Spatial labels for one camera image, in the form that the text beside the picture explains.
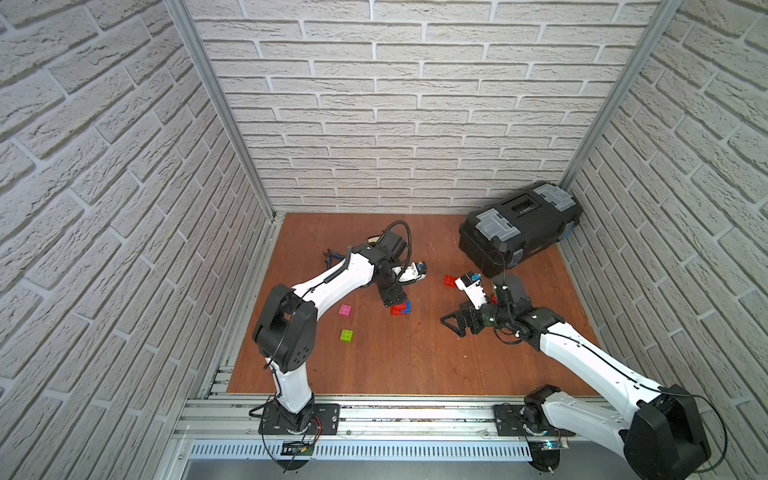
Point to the black plastic toolbox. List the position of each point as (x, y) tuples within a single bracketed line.
[(498, 237)]

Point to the blue handled pliers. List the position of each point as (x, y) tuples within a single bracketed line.
[(331, 257)]

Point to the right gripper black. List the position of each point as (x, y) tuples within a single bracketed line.
[(459, 318)]

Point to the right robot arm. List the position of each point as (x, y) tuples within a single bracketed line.
[(658, 430)]

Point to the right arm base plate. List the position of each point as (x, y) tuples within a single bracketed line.
[(519, 420)]

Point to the aluminium rail frame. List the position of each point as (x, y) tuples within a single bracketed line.
[(223, 425)]

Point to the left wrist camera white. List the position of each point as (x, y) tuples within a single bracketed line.
[(415, 272)]

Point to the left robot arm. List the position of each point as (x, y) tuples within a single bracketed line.
[(286, 329)]

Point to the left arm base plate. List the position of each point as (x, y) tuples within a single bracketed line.
[(318, 418)]

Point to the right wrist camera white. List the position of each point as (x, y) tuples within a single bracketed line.
[(471, 284)]

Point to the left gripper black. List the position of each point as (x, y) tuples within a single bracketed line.
[(394, 298)]

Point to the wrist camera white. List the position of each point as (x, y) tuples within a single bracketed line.
[(415, 272), (471, 284)]

